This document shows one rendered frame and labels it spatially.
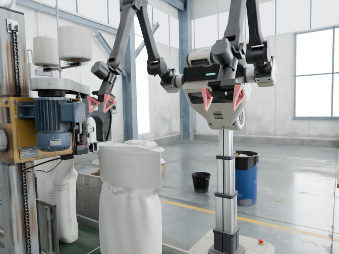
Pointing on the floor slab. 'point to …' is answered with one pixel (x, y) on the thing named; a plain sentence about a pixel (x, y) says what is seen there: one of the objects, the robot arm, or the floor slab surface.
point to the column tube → (17, 237)
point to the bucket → (201, 181)
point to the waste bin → (246, 177)
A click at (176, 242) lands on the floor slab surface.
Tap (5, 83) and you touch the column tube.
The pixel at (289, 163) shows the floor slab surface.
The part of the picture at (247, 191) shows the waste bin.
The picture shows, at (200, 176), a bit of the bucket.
